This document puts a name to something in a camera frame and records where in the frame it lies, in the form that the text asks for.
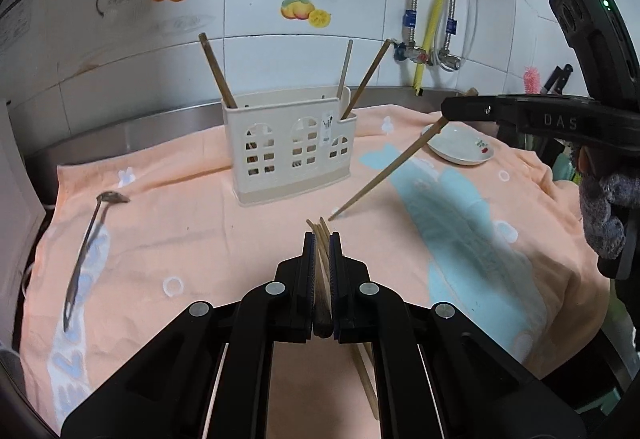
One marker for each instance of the metal water valve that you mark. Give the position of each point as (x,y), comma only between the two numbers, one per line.
(449,60)

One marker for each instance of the clear plastic tube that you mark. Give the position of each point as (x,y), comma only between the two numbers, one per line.
(474,19)

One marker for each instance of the cream plastic utensil holder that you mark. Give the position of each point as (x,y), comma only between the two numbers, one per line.
(290,154)

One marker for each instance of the pink printed towel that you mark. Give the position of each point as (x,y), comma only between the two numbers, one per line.
(200,239)

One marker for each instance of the white instruction sticker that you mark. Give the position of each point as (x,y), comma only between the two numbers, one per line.
(15,16)

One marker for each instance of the person's right hand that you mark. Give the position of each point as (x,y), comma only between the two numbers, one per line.
(607,204)

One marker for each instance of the white microwave oven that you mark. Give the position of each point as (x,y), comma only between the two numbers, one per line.
(17,199)

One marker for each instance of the long metal spoon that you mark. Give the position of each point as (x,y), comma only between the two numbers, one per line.
(87,249)

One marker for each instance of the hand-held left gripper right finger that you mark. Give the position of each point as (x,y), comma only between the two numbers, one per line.
(337,269)

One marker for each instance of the brown wooden chopstick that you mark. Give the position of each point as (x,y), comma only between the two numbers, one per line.
(390,169)
(217,69)
(322,269)
(326,249)
(365,79)
(344,69)
(320,264)
(328,244)

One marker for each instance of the pink bottle brush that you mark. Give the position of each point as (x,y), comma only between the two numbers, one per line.
(531,79)

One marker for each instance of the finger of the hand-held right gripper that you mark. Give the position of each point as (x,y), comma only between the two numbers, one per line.
(475,108)

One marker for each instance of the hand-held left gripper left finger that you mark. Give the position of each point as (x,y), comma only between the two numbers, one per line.
(311,269)

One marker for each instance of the white floral dish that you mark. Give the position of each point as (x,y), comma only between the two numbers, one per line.
(460,146)

